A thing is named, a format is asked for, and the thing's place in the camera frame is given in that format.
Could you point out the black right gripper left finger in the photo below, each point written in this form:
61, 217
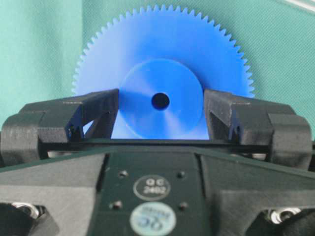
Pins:
25, 135

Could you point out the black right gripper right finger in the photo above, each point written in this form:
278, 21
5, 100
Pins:
254, 122

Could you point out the blue plastic gear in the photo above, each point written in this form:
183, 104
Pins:
161, 59

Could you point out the aluminium extrusion frame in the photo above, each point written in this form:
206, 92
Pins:
308, 5

